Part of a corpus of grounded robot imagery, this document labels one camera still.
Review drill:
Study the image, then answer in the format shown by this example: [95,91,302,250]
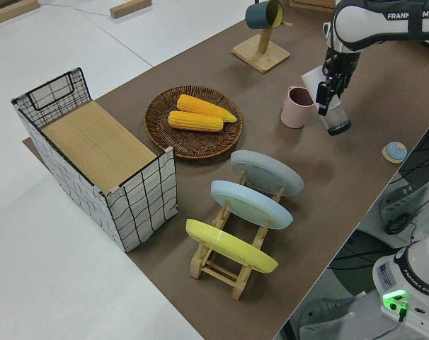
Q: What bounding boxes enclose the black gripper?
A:
[316,47,360,117]

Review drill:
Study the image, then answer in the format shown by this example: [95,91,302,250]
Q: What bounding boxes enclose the white bottle with clear base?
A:
[302,65,353,137]

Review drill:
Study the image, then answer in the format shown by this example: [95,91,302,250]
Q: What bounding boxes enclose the pink mug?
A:
[280,86,314,129]

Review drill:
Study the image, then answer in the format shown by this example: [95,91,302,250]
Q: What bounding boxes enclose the wooden mug tree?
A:
[231,21,293,74]

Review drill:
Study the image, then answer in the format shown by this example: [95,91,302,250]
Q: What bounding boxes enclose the wooden cabinet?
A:
[288,0,338,10]

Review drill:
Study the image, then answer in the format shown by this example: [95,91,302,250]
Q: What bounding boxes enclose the grey plate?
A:
[230,149,304,199]

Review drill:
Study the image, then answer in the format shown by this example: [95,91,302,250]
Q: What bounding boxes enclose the dark blue mug yellow inside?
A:
[245,0,285,30]

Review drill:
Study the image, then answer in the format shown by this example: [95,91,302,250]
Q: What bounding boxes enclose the brown table mat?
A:
[22,0,429,340]

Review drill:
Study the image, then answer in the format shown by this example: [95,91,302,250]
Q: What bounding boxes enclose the yellow corn cob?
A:
[176,93,239,124]
[168,110,224,133]

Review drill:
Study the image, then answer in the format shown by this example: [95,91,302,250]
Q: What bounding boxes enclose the light blue plate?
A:
[210,180,294,231]

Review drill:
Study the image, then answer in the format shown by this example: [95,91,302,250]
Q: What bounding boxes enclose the brown wicker basket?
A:
[144,84,244,159]

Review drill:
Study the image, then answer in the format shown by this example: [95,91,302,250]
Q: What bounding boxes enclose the yellow plate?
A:
[185,218,280,275]

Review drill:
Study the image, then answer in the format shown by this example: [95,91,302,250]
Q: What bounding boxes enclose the wooden plate rack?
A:
[190,169,288,301]

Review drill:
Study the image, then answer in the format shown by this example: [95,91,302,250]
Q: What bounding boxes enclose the wooden block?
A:
[0,0,39,25]
[109,0,153,19]

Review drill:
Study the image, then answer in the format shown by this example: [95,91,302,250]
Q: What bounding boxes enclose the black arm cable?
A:
[322,21,339,84]

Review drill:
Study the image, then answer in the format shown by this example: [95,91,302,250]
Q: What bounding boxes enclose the black cable plug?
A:
[383,214,412,236]

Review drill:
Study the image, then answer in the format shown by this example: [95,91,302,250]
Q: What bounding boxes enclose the grid-pattern wire storage shelf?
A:
[11,66,180,253]

